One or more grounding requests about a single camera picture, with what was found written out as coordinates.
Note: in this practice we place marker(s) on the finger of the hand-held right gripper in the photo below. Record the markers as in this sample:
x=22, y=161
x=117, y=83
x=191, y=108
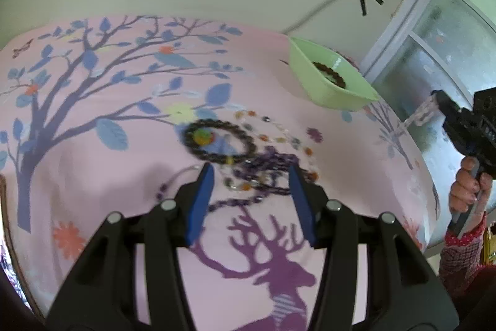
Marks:
x=445, y=104

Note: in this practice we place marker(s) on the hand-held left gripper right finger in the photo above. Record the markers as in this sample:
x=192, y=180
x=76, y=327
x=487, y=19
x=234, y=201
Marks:
x=302, y=199

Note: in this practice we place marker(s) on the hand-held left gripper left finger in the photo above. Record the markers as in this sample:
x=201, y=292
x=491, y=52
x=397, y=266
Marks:
x=201, y=195

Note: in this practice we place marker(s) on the light green plastic tray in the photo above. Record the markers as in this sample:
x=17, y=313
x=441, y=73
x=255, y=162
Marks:
x=310, y=83

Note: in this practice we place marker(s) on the person's right hand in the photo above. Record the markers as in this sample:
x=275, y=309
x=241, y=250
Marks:
x=463, y=187

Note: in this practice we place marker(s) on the white framed window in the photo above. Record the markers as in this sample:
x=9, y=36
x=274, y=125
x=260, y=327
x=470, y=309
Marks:
x=457, y=24

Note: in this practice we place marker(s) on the pink printed blanket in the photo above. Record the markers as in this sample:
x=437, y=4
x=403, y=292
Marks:
x=116, y=168

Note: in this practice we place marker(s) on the yellow object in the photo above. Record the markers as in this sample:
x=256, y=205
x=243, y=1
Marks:
x=490, y=245

